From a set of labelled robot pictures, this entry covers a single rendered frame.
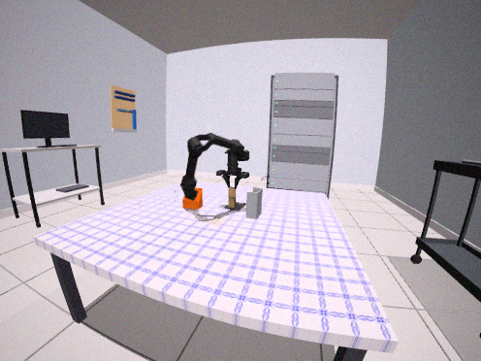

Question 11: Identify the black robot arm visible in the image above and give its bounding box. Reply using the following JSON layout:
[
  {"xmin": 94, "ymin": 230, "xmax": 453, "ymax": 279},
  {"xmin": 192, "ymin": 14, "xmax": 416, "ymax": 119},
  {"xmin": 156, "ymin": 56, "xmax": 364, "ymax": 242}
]
[{"xmin": 180, "ymin": 133, "xmax": 249, "ymax": 201}]

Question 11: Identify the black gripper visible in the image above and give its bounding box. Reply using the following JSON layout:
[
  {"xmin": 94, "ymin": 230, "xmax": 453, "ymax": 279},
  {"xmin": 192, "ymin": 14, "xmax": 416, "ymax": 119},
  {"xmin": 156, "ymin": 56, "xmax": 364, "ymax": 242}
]
[{"xmin": 216, "ymin": 162, "xmax": 249, "ymax": 189}]

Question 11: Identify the grey open bin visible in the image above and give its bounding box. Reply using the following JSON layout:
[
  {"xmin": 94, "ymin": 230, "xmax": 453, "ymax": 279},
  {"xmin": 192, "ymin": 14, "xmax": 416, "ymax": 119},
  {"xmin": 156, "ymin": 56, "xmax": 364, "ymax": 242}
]
[{"xmin": 246, "ymin": 187, "xmax": 263, "ymax": 219}]

